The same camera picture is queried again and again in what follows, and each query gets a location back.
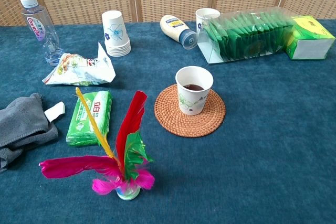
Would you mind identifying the green and yellow carton box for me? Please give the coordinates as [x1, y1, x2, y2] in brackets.
[285, 15, 336, 60]

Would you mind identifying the small white flat box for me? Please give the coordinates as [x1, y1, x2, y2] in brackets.
[44, 101, 66, 123]

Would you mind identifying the paper cup with green flower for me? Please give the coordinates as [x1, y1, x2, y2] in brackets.
[175, 66, 214, 116]

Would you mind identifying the crumpled white snack bag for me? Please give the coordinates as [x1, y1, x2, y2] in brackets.
[41, 41, 117, 87]

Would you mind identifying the grey cloth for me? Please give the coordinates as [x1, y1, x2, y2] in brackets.
[0, 92, 59, 174]

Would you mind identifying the round woven rattan coaster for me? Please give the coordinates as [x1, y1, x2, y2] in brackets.
[154, 83, 226, 138]

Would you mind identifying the clear water bottle white cap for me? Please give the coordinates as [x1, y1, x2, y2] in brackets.
[20, 0, 65, 67]

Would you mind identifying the mayonnaise squeeze bottle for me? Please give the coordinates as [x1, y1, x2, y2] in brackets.
[160, 14, 197, 50]

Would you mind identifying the paper cup with blue flower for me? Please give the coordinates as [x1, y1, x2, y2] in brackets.
[195, 8, 221, 35]

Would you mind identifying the clear box of green sachets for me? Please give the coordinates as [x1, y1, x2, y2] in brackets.
[196, 6, 296, 65]

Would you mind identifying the colourful feather shuttlecock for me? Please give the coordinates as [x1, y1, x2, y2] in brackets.
[38, 87, 155, 201]

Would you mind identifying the green tissue pack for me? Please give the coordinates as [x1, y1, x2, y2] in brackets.
[66, 90, 113, 148]

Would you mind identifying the blue tablecloth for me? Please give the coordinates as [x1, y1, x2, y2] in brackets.
[0, 18, 336, 224]

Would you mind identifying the stack of inverted paper cups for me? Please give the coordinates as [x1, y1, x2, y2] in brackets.
[101, 10, 131, 57]

